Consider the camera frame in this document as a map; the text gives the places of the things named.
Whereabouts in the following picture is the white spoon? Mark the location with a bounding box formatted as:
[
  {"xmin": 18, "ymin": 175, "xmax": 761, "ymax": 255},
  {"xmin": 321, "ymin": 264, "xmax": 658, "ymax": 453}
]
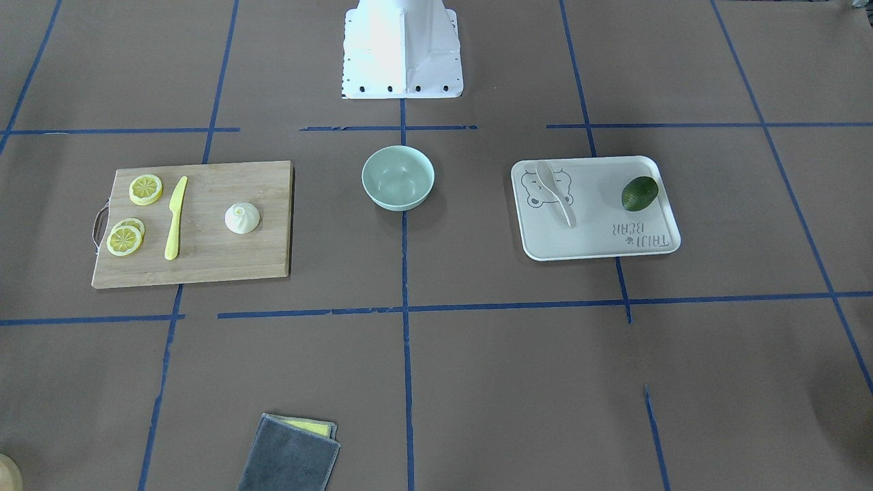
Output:
[{"xmin": 535, "ymin": 160, "xmax": 576, "ymax": 229}]

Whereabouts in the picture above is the lemon slice upper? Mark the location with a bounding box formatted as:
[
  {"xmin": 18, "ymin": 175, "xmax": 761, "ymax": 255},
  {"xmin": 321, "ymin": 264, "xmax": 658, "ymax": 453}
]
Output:
[{"xmin": 128, "ymin": 174, "xmax": 164, "ymax": 206}]

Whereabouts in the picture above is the lemon slice front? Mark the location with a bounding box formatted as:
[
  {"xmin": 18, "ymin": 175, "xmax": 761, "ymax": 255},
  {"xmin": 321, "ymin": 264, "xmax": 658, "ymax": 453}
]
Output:
[{"xmin": 106, "ymin": 226, "xmax": 143, "ymax": 257}]

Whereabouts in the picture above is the lemon slice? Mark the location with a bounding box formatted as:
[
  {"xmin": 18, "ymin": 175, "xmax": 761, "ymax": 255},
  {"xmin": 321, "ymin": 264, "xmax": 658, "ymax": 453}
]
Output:
[
  {"xmin": 128, "ymin": 174, "xmax": 164, "ymax": 206},
  {"xmin": 106, "ymin": 226, "xmax": 143, "ymax": 257}
]

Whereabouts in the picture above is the yellow plastic knife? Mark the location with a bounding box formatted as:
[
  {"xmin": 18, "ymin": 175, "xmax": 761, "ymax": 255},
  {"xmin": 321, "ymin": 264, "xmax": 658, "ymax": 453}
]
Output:
[{"xmin": 163, "ymin": 176, "xmax": 188, "ymax": 261}]

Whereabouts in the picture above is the green avocado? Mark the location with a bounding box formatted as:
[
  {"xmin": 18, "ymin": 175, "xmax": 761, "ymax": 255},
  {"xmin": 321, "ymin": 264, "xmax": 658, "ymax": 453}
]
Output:
[{"xmin": 621, "ymin": 176, "xmax": 659, "ymax": 212}]

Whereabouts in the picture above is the white bear tray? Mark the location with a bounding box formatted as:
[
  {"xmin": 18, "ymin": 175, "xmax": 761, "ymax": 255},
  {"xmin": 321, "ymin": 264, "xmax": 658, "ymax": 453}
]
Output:
[{"xmin": 511, "ymin": 155, "xmax": 681, "ymax": 261}]

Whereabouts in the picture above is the bamboo cutting board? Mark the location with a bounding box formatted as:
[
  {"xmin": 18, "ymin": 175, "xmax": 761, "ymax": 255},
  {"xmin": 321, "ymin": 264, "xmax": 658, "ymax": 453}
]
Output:
[{"xmin": 91, "ymin": 160, "xmax": 293, "ymax": 289}]

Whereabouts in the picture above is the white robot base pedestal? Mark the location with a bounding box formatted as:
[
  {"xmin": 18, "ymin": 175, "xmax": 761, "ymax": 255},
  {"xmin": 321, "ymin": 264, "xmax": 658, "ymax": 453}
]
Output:
[{"xmin": 341, "ymin": 1, "xmax": 464, "ymax": 100}]

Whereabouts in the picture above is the lemon slice underneath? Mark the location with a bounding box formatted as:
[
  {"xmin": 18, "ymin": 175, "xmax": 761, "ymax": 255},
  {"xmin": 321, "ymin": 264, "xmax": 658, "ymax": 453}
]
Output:
[{"xmin": 111, "ymin": 218, "xmax": 146, "ymax": 235}]

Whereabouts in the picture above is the light green bowl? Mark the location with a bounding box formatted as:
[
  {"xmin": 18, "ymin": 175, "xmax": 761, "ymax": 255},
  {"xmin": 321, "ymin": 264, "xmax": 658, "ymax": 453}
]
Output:
[{"xmin": 361, "ymin": 145, "xmax": 436, "ymax": 212}]

